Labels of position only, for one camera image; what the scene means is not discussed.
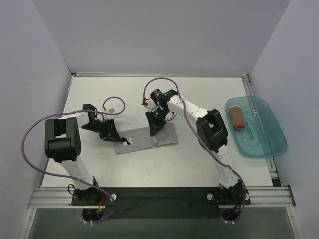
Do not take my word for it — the teal plastic tray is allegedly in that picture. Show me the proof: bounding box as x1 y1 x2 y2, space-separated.
225 96 287 158

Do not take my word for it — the orange brown bear towel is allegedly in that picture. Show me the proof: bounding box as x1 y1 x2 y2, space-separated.
228 106 246 131

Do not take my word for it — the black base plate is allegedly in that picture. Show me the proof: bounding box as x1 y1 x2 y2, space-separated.
82 195 246 221

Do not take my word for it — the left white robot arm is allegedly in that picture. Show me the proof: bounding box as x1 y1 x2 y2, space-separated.
44 104 124 205

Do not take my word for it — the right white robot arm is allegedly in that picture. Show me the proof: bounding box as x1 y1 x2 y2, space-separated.
143 89 250 207

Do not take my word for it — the aluminium front frame rail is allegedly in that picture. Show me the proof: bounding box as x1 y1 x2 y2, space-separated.
28 187 296 209

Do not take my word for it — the grey towel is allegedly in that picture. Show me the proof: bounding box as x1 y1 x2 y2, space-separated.
114 123 179 155

